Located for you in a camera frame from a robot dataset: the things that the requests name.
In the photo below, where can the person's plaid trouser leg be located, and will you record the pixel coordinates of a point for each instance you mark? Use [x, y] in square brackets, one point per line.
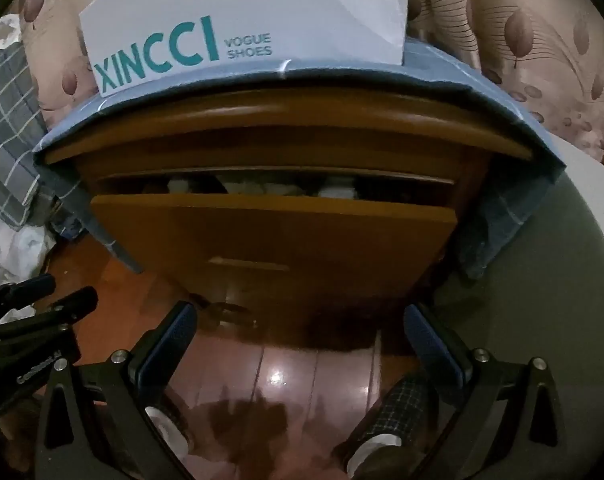
[402, 405]

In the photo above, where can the white slipper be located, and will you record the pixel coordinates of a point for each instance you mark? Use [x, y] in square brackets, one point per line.
[372, 447]
[164, 425]

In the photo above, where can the grey green seat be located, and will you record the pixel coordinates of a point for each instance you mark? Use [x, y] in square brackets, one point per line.
[532, 260]

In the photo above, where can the grey plaid cloth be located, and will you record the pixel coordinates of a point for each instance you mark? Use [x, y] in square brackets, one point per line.
[7, 135]

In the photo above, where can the white shoe box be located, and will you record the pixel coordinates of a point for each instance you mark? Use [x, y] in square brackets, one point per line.
[282, 10]

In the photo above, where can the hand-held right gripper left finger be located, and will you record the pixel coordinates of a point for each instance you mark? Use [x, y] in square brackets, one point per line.
[174, 335]

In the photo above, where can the wooden nightstand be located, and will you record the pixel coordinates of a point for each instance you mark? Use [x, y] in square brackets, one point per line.
[282, 120]

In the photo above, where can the white plastic bag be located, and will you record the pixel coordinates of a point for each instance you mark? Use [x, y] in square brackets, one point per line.
[7, 255]

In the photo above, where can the blue cloth cover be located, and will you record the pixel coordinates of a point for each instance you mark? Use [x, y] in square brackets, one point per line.
[432, 65]

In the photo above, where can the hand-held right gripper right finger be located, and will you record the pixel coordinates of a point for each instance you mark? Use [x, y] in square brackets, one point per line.
[432, 340]

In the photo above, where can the cream waffle underwear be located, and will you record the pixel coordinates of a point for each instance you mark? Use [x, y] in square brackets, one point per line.
[277, 189]

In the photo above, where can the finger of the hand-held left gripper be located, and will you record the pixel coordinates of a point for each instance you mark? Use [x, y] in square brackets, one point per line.
[67, 307]
[27, 287]

